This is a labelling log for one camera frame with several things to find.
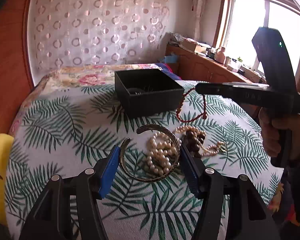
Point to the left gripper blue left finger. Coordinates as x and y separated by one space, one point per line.
107 170

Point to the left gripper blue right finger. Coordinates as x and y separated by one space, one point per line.
190 171

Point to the silver cuff bangle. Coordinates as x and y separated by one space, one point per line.
162 157

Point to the black square jewelry box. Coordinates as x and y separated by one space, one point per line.
146 92

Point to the right hand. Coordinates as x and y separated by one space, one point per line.
275 130

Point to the palm leaf print cloth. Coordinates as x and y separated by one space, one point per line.
66 129

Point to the white bottle on cabinet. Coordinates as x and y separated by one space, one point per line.
220 56

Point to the wooden side cabinet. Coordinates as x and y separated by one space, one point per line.
191 66

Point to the floral bedspread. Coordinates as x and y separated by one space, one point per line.
71 77

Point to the blue tissue pack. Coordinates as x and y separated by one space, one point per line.
169 59

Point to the blue blanket edge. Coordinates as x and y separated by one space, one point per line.
167 70

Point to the wooden wardrobe door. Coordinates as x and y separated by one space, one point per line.
15 76

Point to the sheer circle pattern curtain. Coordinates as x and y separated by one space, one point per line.
81 32

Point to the window with wooden frame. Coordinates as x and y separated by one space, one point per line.
238 22

